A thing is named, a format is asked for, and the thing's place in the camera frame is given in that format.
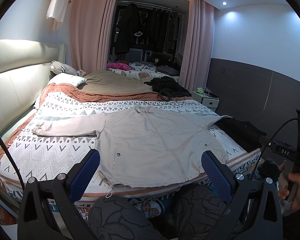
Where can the rust orange quilt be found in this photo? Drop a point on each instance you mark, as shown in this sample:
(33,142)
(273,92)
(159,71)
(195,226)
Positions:
(83,96)

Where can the black clothes pile on bed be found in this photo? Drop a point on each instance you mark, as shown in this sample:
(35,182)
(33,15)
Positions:
(167,86)

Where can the green object on cabinet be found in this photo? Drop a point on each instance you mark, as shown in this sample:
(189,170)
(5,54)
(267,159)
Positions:
(199,90)

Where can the left pink curtain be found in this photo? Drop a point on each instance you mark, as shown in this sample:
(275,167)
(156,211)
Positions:
(90,30)

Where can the cream padded headboard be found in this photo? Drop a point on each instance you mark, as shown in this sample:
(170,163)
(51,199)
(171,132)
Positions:
(24,73)

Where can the pink cloth on far bed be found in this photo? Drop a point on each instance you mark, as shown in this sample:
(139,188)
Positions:
(118,65)

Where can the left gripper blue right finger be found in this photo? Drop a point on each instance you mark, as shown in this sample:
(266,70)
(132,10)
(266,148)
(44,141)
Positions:
(219,174)

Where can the beige large jacket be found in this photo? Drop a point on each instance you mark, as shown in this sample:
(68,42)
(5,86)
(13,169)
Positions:
(144,147)

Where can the white bedside drawer cabinet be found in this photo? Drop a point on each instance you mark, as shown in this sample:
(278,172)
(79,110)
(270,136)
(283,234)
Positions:
(207,98)

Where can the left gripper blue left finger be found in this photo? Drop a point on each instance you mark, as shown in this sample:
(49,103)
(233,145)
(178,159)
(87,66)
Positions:
(81,174)

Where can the grey plush toy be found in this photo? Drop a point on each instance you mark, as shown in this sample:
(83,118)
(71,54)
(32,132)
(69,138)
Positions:
(58,68)

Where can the white garment hanging on wall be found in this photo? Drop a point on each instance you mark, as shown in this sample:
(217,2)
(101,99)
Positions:
(56,11)

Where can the person right hand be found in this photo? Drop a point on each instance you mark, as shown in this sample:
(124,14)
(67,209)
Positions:
(289,189)

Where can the white pillow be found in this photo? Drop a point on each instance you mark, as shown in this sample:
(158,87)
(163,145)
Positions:
(67,78)

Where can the black folded garment at bed edge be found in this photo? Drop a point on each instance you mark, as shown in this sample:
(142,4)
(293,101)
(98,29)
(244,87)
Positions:
(243,133)

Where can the olive tan blanket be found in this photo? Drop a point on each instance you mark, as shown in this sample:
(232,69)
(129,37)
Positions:
(107,82)

